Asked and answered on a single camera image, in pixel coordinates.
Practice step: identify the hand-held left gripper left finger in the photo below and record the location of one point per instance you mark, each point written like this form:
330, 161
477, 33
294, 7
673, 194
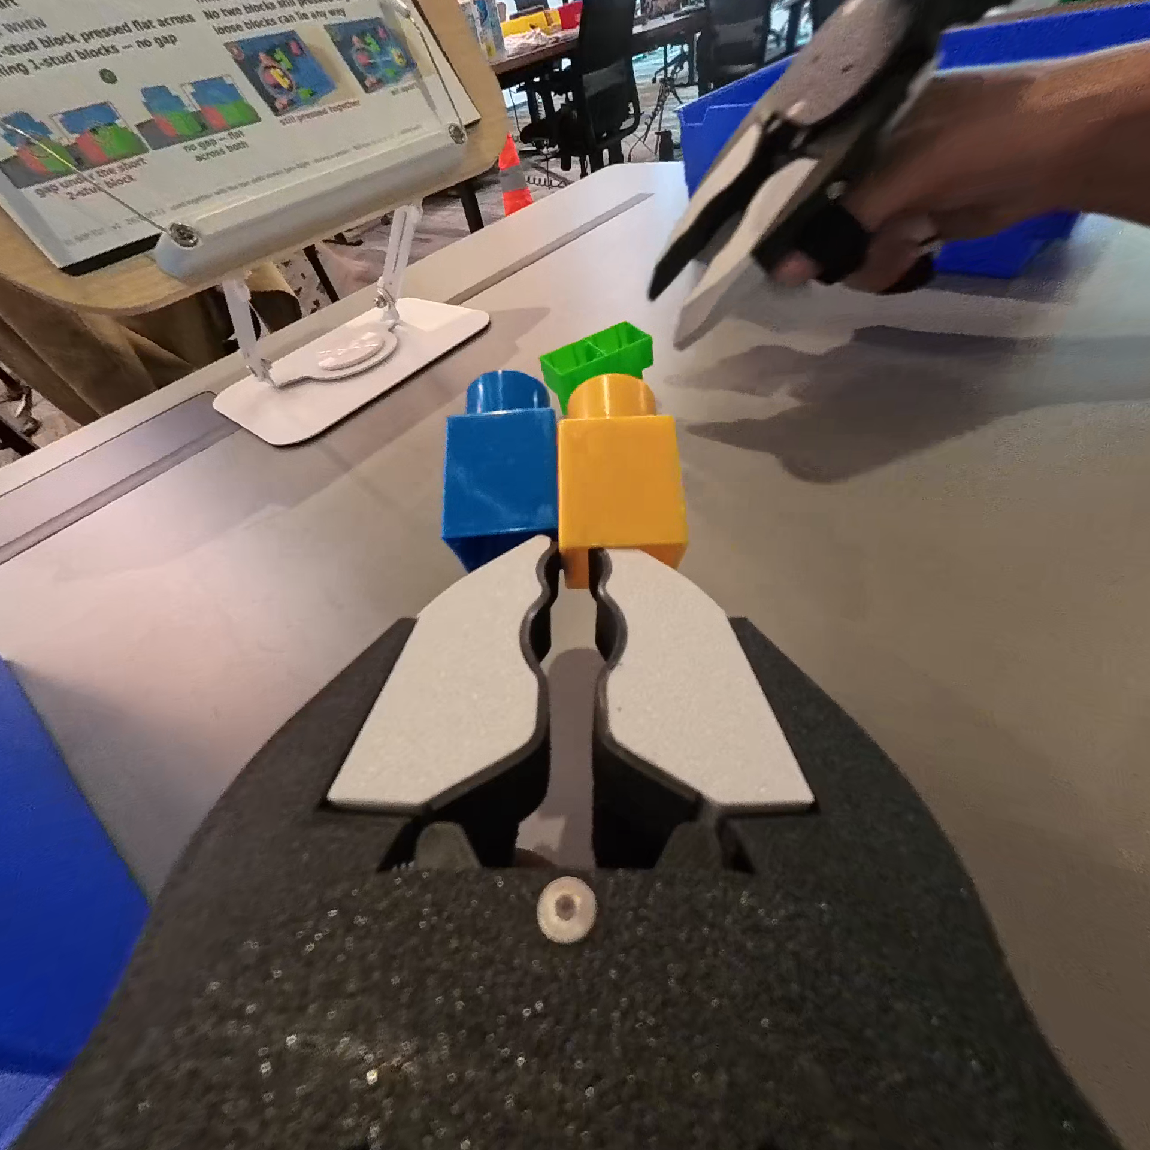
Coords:
448, 709

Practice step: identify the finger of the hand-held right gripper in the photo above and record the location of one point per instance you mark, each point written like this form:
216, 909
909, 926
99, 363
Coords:
744, 261
719, 189

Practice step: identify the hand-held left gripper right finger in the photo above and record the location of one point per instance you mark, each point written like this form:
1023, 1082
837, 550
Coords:
700, 709

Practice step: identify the blue plastic bin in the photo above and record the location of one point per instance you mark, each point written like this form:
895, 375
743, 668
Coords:
1032, 50
719, 144
53, 899

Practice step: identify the green two-stud toy block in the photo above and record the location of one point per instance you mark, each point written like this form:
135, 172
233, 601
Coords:
597, 355

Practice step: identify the yellow single-stud toy block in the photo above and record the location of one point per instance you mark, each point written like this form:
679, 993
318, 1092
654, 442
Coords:
619, 485

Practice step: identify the blue single-stud toy block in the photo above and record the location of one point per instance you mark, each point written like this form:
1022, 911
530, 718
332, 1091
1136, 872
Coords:
498, 476

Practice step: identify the person's right forearm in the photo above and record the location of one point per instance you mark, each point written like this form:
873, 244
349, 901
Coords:
1117, 134

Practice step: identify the black office chair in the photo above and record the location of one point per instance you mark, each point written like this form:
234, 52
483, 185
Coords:
601, 81

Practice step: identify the orange traffic cone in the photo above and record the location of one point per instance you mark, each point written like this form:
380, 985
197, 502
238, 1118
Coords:
515, 180

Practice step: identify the printed instruction sheet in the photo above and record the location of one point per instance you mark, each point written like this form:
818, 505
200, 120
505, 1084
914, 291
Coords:
180, 54

